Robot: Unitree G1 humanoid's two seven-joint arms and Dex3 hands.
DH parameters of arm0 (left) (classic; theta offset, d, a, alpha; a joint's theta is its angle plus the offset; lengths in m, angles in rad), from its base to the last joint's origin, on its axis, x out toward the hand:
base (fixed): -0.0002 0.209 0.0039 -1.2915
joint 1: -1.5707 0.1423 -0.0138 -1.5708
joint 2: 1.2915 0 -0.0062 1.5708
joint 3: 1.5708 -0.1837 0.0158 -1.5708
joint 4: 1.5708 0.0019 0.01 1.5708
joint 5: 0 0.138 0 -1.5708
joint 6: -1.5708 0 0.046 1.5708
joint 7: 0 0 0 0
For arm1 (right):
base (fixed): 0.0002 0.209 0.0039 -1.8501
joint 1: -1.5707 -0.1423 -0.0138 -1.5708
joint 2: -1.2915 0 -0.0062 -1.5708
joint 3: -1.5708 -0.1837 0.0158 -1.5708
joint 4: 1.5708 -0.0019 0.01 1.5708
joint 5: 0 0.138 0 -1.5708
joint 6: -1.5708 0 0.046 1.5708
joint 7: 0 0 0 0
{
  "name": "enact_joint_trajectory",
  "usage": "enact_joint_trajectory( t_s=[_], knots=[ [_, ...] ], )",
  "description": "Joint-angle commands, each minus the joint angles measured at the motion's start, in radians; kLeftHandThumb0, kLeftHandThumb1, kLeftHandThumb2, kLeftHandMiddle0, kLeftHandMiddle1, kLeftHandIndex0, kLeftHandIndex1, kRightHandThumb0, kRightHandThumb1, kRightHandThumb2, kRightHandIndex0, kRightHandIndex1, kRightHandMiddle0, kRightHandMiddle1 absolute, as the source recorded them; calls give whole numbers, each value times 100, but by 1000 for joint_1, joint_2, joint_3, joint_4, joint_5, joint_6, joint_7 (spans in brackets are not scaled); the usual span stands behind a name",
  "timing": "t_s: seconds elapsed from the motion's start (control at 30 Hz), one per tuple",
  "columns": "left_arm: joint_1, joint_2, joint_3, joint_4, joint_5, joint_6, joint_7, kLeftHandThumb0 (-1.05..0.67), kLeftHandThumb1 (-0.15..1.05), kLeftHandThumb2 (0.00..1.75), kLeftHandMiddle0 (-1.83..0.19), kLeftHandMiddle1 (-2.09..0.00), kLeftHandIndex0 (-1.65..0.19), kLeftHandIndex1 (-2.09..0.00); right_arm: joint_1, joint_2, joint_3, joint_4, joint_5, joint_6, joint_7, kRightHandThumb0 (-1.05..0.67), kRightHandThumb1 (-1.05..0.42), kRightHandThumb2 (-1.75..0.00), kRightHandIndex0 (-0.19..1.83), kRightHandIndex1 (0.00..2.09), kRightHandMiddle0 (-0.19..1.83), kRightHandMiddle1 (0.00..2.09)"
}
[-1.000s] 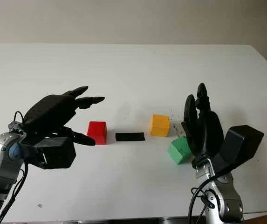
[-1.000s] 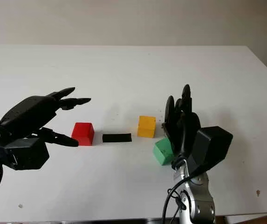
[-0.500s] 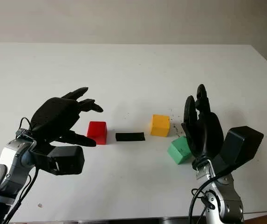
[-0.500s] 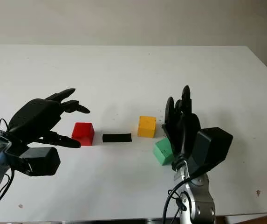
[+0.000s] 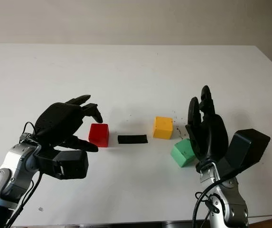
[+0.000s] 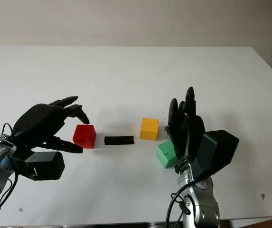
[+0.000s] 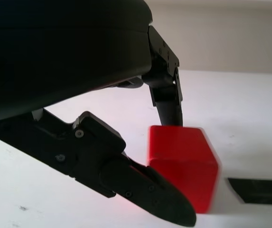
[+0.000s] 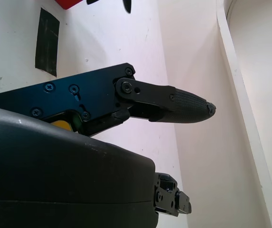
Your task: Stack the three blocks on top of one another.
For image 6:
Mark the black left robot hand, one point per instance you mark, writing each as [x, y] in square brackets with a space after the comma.
[38, 121]

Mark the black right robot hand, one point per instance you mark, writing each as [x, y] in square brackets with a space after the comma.
[190, 133]

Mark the green wooden block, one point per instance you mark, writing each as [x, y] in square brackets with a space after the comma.
[166, 154]

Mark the yellow wooden block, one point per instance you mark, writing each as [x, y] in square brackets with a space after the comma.
[149, 129]

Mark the red wooden block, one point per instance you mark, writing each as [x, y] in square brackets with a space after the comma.
[84, 136]

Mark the black tape strip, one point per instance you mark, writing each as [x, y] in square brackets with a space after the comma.
[119, 140]

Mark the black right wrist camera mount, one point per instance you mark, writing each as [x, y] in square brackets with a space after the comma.
[217, 152]

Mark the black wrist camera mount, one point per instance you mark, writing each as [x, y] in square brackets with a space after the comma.
[45, 166]
[217, 152]

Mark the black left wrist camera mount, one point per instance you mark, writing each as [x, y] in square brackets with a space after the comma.
[45, 166]

